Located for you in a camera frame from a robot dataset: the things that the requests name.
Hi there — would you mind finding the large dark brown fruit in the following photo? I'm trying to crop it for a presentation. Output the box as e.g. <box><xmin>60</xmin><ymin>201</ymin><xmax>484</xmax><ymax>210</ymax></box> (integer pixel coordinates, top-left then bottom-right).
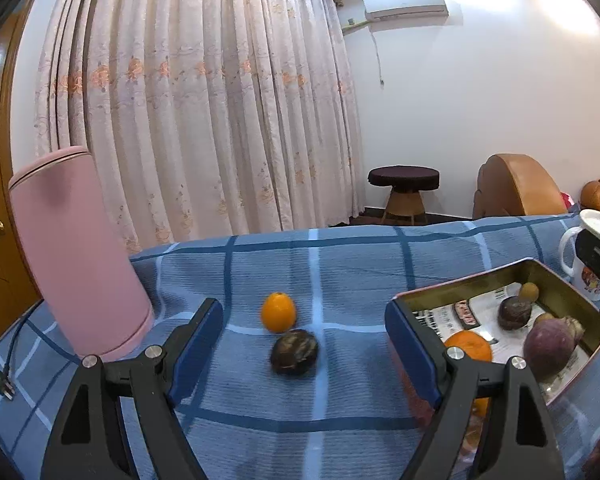
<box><xmin>270</xmin><ymin>330</ymin><xmax>320</xmax><ymax>376</ymax></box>

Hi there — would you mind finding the pink metal tin box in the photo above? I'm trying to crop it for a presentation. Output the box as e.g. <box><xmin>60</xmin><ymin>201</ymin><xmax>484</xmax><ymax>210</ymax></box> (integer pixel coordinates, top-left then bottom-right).
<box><xmin>386</xmin><ymin>257</ymin><xmax>600</xmax><ymax>428</ymax></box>

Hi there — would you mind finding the floral pink curtain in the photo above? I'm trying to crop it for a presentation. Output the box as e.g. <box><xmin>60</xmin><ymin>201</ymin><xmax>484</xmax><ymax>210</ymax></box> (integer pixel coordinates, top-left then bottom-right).
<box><xmin>34</xmin><ymin>0</ymin><xmax>364</xmax><ymax>252</ymax></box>

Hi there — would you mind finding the pink cylindrical appliance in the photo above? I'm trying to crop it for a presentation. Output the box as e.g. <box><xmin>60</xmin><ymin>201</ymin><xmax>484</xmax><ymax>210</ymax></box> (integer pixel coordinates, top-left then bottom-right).
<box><xmin>8</xmin><ymin>146</ymin><xmax>155</xmax><ymax>362</ymax></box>

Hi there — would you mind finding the black power cable plug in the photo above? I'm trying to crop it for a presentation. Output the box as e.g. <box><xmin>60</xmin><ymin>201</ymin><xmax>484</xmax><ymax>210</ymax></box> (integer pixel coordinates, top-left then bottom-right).
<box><xmin>0</xmin><ymin>299</ymin><xmax>43</xmax><ymax>401</ymax></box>

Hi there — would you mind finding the dark round stool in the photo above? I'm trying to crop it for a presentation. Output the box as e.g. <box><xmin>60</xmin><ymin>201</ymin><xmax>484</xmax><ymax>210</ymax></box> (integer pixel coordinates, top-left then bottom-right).
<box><xmin>367</xmin><ymin>165</ymin><xmax>440</xmax><ymax>226</ymax></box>

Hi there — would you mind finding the cut sweet potato piece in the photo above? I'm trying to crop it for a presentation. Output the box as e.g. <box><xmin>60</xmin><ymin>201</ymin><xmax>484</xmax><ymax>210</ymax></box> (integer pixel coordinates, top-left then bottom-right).
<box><xmin>562</xmin><ymin>316</ymin><xmax>585</xmax><ymax>347</ymax></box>

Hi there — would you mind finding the white printed mug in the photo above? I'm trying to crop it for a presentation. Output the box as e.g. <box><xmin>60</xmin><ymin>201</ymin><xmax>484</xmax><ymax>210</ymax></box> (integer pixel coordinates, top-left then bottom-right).
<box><xmin>558</xmin><ymin>209</ymin><xmax>600</xmax><ymax>304</ymax></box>

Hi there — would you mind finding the white air conditioner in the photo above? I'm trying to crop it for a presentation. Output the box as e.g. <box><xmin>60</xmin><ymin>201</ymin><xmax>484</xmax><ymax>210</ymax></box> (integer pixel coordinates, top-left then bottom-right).
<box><xmin>362</xmin><ymin>0</ymin><xmax>449</xmax><ymax>22</ymax></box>

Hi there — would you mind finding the brown leather armchair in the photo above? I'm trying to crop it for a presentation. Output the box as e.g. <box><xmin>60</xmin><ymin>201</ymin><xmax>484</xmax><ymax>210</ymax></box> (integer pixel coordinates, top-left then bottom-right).
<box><xmin>472</xmin><ymin>154</ymin><xmax>567</xmax><ymax>219</ymax></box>

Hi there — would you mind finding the small dark fruit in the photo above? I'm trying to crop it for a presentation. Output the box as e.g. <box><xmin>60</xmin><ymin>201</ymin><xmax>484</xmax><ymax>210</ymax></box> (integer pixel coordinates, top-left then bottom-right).
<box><xmin>498</xmin><ymin>296</ymin><xmax>532</xmax><ymax>330</ymax></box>

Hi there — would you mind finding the orange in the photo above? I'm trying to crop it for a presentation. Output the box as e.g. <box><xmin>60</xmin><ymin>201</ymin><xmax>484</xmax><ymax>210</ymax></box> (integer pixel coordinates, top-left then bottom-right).
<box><xmin>471</xmin><ymin>398</ymin><xmax>490</xmax><ymax>418</ymax></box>
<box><xmin>444</xmin><ymin>330</ymin><xmax>493</xmax><ymax>362</ymax></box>

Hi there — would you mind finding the small yellow-brown fruit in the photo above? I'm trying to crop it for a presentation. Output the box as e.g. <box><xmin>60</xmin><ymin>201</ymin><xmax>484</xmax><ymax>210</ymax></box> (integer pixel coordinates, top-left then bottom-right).
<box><xmin>518</xmin><ymin>282</ymin><xmax>540</xmax><ymax>302</ymax></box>

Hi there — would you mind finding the air conditioner power cord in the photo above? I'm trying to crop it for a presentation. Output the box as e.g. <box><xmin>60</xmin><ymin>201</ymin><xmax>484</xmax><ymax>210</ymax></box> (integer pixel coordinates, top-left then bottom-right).
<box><xmin>371</xmin><ymin>31</ymin><xmax>386</xmax><ymax>89</ymax></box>

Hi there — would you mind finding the round purple fruit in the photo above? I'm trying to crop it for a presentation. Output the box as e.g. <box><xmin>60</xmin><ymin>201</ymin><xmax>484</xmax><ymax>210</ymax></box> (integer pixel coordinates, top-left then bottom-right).
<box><xmin>522</xmin><ymin>318</ymin><xmax>576</xmax><ymax>382</ymax></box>

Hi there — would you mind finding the small oval orange kumquat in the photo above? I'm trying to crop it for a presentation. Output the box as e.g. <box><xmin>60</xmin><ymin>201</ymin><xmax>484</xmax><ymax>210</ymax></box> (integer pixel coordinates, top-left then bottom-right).
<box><xmin>260</xmin><ymin>292</ymin><xmax>297</xmax><ymax>334</ymax></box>

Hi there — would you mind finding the blue plaid tablecloth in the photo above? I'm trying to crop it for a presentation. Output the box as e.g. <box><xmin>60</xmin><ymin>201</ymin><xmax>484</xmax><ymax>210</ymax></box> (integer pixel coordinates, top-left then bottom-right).
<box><xmin>0</xmin><ymin>214</ymin><xmax>600</xmax><ymax>479</ymax></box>

